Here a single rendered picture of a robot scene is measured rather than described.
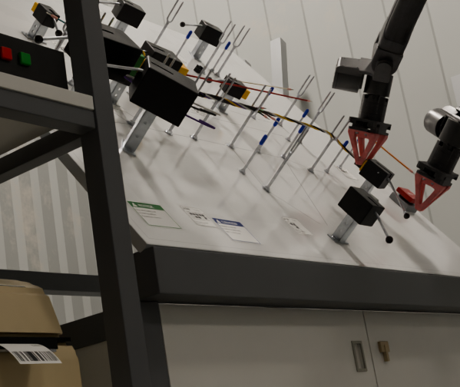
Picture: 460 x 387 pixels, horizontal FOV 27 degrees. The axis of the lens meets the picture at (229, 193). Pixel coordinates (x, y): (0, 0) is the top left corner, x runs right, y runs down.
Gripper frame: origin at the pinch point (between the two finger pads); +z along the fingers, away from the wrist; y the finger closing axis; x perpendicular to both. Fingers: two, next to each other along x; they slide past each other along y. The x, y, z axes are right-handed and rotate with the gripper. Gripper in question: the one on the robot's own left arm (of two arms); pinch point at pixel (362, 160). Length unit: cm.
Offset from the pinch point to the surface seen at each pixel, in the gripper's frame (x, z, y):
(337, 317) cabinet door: 18, 25, 44
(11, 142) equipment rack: -13, 4, 98
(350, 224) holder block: 13.5, 10.3, 35.1
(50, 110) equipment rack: -2, -2, 106
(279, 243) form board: 10, 14, 57
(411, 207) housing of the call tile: 6.3, 9.2, -21.6
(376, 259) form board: 17.1, 16.3, 27.3
